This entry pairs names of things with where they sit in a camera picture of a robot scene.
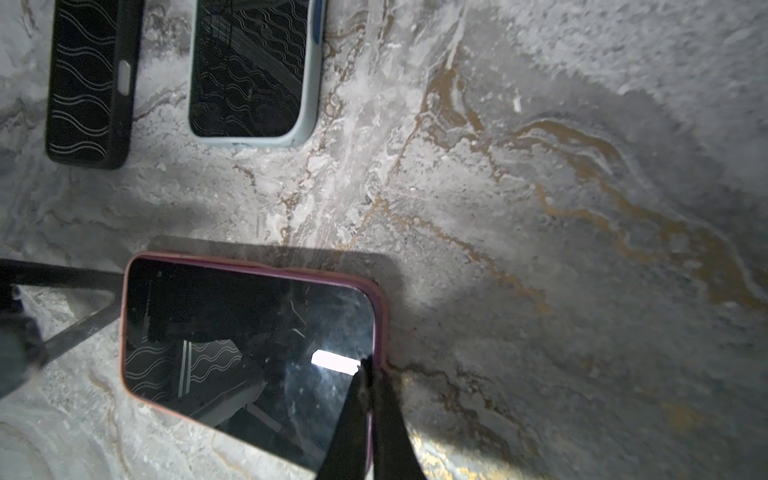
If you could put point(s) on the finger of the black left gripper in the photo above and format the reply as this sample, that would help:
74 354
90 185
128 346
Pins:
69 304

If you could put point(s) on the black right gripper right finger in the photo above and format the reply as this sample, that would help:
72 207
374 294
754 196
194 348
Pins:
393 454

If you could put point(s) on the light blue phone case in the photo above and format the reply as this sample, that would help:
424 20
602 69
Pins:
256 69

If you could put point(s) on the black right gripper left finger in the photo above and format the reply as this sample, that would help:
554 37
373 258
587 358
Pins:
347 456

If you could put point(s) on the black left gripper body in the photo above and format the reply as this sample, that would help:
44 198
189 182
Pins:
23 351

